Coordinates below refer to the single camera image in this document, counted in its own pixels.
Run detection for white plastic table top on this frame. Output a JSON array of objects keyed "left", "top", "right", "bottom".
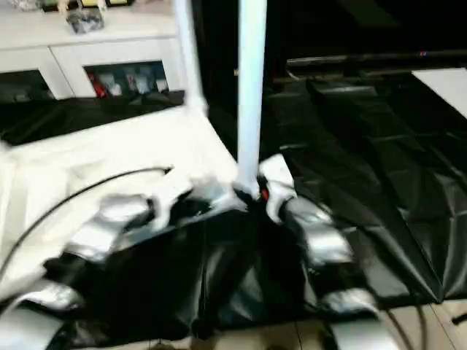
[{"left": 0, "top": 102, "right": 250, "bottom": 301}]

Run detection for white plastic table leg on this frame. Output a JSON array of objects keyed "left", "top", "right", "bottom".
[
  {"left": 235, "top": 0, "right": 268, "bottom": 198},
  {"left": 174, "top": 0, "right": 209, "bottom": 114}
]

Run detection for black work mat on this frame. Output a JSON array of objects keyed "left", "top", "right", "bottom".
[{"left": 0, "top": 66, "right": 467, "bottom": 343}]

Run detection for toy figures behind cabinet glass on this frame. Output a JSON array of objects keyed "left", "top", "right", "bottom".
[{"left": 86, "top": 62, "right": 170, "bottom": 98}]

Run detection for black tv cabinet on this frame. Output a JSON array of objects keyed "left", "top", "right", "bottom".
[{"left": 191, "top": 0, "right": 467, "bottom": 77}]

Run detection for white cabinet with glass doors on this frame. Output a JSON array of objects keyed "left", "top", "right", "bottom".
[{"left": 0, "top": 0, "right": 189, "bottom": 99}]

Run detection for grey plush toy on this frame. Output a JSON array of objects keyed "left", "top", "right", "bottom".
[{"left": 67, "top": 7, "right": 106, "bottom": 34}]

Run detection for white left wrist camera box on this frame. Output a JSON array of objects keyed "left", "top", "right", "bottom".
[{"left": 146, "top": 175, "right": 196, "bottom": 227}]

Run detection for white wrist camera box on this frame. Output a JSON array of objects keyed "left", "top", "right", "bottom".
[
  {"left": 257, "top": 155, "right": 297, "bottom": 224},
  {"left": 146, "top": 175, "right": 196, "bottom": 227}
]

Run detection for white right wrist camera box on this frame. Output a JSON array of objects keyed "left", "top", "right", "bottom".
[{"left": 257, "top": 155, "right": 297, "bottom": 224}]

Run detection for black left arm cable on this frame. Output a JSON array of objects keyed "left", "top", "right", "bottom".
[{"left": 0, "top": 166, "right": 174, "bottom": 281}]

